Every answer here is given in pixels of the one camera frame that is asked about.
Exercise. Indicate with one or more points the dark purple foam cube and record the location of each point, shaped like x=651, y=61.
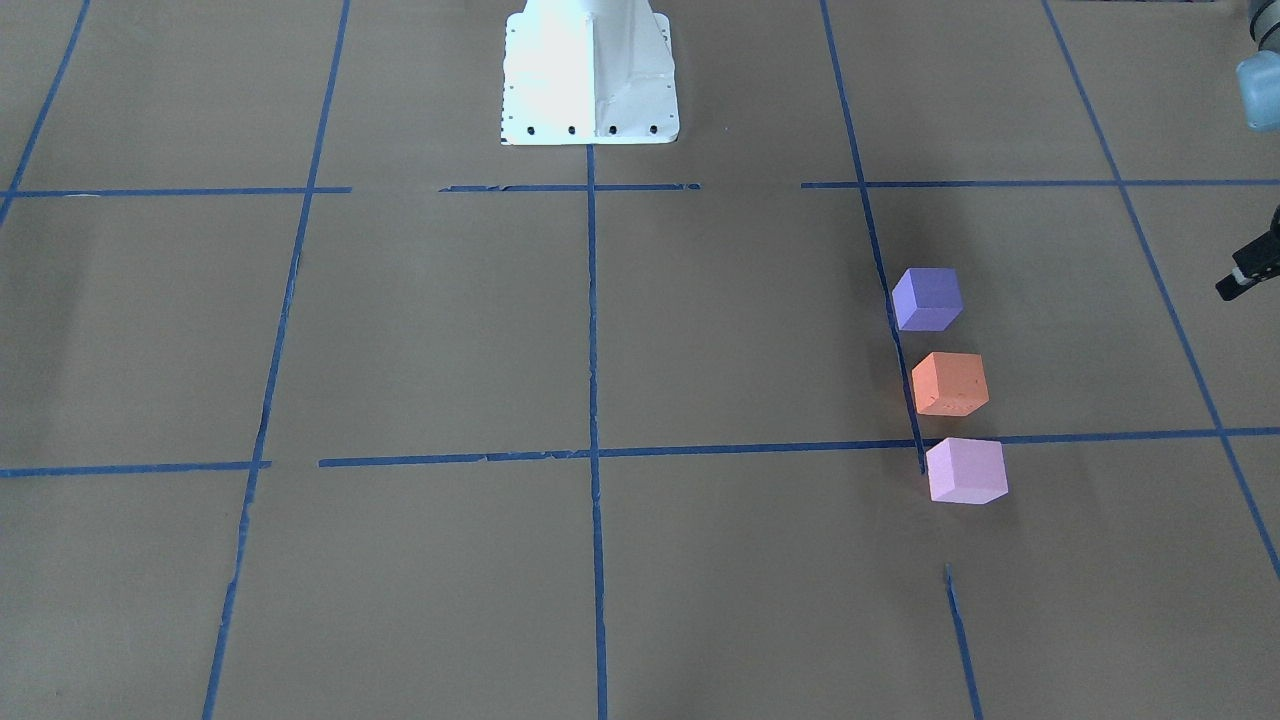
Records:
x=927, y=299

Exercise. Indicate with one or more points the orange foam cube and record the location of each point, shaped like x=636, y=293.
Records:
x=946, y=384

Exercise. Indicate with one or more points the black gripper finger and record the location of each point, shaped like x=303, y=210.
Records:
x=1256, y=262

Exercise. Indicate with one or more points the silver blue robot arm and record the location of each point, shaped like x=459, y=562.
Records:
x=1258, y=80

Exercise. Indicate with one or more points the light pink foam cube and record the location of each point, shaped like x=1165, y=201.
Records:
x=963, y=470

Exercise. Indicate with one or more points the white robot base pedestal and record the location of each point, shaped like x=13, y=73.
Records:
x=588, y=73

